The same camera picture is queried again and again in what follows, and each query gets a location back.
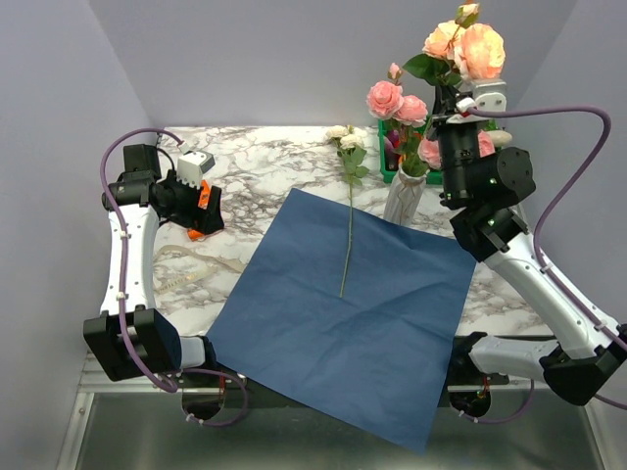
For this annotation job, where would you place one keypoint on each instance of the orange snack packet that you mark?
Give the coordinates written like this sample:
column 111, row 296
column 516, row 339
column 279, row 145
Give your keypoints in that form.
column 203, row 202

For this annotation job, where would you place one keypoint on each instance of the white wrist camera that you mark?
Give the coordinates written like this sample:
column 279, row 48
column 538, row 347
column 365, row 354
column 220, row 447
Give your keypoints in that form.
column 485, row 95
column 192, row 167

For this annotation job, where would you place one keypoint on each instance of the white ribbed ceramic vase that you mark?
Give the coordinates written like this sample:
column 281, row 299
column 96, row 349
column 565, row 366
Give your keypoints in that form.
column 403, row 198

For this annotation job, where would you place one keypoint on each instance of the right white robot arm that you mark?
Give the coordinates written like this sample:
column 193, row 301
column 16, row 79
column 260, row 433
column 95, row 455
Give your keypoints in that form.
column 587, row 345

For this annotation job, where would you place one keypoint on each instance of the pink rose bunch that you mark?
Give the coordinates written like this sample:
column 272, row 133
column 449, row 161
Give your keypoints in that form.
column 428, row 150

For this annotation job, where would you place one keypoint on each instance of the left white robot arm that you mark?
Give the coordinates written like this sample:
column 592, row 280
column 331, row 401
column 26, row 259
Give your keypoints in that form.
column 130, row 337

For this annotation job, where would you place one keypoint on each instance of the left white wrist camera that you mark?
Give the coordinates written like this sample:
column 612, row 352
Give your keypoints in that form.
column 192, row 167

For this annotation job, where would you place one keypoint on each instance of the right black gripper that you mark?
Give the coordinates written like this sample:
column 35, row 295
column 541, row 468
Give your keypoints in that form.
column 444, row 107

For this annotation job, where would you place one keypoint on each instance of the peach rose stem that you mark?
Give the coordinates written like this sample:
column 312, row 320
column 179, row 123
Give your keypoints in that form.
column 460, row 51

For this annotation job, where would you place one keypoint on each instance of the dark blue wrapping sheet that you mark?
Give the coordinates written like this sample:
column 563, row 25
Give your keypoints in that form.
column 348, row 314

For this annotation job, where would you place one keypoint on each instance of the green plastic basket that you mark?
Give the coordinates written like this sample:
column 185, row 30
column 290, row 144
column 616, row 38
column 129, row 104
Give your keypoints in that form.
column 389, row 140

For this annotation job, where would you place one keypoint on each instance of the aluminium rail frame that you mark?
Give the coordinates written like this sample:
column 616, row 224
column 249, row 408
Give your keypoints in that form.
column 92, row 381

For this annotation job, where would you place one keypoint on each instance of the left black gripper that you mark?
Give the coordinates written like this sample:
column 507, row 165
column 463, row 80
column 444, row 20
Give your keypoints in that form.
column 209, row 220

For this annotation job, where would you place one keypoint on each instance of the white radish toy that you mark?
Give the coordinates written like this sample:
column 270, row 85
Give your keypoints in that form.
column 500, row 138

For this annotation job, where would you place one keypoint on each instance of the cream printed ribbon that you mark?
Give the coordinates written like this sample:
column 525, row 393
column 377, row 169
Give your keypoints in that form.
column 210, row 266

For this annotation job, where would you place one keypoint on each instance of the white rose stem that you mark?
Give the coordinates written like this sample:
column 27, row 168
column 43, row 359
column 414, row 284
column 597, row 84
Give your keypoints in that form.
column 351, row 151

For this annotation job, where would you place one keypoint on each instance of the black mounting base plate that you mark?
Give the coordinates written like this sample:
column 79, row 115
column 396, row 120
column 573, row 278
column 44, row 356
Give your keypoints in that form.
column 211, row 393

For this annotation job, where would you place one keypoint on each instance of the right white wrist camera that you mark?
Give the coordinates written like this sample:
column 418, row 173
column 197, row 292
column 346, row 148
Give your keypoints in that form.
column 485, row 95

